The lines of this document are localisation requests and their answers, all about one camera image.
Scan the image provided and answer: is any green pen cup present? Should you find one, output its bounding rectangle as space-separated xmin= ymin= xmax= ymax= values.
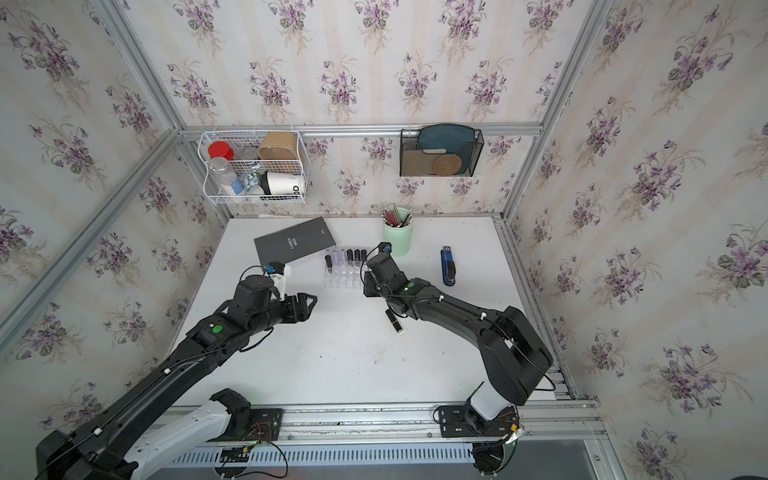
xmin=382 ymin=205 xmax=413 ymax=256

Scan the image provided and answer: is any clear plastic bottle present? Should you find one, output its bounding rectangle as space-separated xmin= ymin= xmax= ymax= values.
xmin=209 ymin=157 xmax=244 ymax=196

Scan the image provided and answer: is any dark grey book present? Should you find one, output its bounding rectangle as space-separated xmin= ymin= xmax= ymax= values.
xmin=254 ymin=218 xmax=336 ymax=266

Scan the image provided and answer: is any black mesh wall holder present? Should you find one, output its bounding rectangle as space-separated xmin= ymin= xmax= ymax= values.
xmin=399 ymin=127 xmax=485 ymax=177

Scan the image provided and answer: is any clear acrylic lipstick organizer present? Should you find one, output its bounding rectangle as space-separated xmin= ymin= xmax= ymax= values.
xmin=323 ymin=247 xmax=365 ymax=290

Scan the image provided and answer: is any white black cylinder device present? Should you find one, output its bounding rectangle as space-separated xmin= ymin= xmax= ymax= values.
xmin=260 ymin=171 xmax=306 ymax=196

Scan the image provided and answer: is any white wire basket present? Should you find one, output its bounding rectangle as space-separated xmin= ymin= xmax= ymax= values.
xmin=197 ymin=130 xmax=310 ymax=205

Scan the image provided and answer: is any round cork coaster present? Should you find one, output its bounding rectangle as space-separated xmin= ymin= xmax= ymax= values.
xmin=431 ymin=154 xmax=463 ymax=176

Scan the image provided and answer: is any red lid jar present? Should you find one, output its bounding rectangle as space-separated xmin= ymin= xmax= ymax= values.
xmin=207 ymin=141 xmax=235 ymax=161

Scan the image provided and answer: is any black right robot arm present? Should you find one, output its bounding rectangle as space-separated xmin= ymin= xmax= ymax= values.
xmin=362 ymin=252 xmax=553 ymax=421

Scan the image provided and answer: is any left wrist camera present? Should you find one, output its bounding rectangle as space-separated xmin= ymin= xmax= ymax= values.
xmin=266 ymin=261 xmax=291 ymax=301

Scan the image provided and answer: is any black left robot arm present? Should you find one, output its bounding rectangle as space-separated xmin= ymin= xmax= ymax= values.
xmin=35 ymin=275 xmax=317 ymax=479

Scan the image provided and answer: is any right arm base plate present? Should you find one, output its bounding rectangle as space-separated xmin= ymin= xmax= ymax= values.
xmin=432 ymin=404 xmax=522 ymax=438

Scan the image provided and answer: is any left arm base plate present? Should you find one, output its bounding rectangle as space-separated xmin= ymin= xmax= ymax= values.
xmin=211 ymin=408 xmax=284 ymax=443

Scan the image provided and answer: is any brown cardboard box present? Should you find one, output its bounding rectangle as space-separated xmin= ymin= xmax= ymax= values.
xmin=258 ymin=131 xmax=300 ymax=161

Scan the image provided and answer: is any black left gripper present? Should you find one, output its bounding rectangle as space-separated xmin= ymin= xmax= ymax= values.
xmin=245 ymin=294 xmax=319 ymax=339

